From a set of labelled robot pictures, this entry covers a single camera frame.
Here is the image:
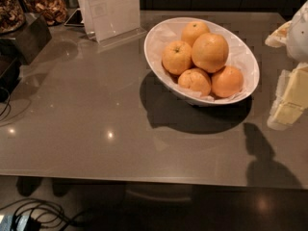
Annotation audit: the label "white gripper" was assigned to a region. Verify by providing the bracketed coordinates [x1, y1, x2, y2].
[265, 0, 308, 131]

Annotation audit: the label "large orange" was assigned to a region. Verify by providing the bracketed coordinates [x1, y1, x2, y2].
[192, 33, 229, 73]

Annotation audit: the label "white paper bowl liner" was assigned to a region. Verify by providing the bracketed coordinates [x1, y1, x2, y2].
[147, 22, 258, 103]

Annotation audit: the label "front right orange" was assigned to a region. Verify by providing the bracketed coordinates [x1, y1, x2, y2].
[212, 65, 244, 98]

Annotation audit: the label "front middle orange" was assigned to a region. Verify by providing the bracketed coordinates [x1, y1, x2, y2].
[178, 67, 212, 96]

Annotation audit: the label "top back orange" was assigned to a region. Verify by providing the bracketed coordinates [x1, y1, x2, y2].
[181, 20, 210, 46]

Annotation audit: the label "left orange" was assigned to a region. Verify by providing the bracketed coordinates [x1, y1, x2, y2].
[162, 40, 193, 75]

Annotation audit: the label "white oval bowl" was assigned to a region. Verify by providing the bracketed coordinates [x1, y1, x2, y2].
[143, 16, 261, 107]

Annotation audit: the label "clear acrylic sign holder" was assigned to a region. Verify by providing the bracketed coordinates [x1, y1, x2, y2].
[78, 0, 145, 42]

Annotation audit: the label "black smartphone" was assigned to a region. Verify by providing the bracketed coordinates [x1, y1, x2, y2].
[64, 9, 84, 27]

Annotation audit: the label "glass jar of dried snacks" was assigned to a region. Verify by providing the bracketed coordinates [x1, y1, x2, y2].
[22, 0, 67, 26]

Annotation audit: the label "dark box stand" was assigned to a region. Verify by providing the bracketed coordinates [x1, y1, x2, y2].
[0, 13, 52, 64]

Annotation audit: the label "left jar of dried snacks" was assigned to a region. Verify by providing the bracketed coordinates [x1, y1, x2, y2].
[0, 0, 26, 34]

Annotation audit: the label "black cable at left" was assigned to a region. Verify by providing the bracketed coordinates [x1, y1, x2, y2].
[0, 86, 12, 117]

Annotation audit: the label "black cables on floor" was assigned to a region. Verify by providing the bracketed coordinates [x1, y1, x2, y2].
[0, 197, 88, 231]

